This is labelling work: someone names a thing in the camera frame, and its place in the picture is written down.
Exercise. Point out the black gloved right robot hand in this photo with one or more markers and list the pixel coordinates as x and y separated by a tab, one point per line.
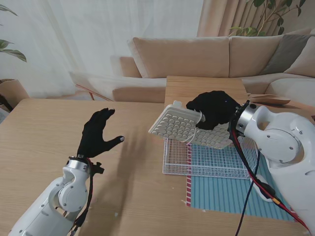
216	108

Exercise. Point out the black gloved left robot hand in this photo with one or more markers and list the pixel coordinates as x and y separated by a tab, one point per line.
92	137

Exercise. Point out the cream round-key keyboard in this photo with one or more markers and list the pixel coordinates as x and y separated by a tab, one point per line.
172	123

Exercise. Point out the blue striped mouse pad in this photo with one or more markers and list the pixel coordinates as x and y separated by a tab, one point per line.
214	196

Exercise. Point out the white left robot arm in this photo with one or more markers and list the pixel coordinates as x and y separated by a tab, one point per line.
49	201

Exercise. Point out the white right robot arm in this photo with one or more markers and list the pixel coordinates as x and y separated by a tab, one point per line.
283	137

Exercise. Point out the white lounge chair wooden legs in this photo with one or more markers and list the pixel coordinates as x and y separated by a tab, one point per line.
93	81

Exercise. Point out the shallow wooden tray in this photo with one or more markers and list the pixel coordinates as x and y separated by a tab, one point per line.
273	100

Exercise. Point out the beige sectional sofa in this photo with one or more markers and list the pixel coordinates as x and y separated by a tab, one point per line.
184	56

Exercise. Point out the tall green leafy plant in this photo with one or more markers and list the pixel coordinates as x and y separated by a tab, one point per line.
247	30

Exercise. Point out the grey sofa cushion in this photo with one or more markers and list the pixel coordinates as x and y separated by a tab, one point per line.
285	54

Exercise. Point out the beige pleated curtain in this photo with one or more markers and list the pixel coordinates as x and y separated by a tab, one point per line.
214	19

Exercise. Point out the beige woven planter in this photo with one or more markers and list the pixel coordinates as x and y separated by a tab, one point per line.
14	88

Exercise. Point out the black stand piece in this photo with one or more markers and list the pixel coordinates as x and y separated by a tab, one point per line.
5	103

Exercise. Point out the cream sofa cushion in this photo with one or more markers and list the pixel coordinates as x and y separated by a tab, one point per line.
305	61

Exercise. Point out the white sheer curtain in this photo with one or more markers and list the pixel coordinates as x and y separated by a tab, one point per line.
73	37

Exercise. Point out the broad-leaf green plant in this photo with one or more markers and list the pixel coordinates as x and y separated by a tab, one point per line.
14	52

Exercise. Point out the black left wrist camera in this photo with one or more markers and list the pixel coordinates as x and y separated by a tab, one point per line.
99	168

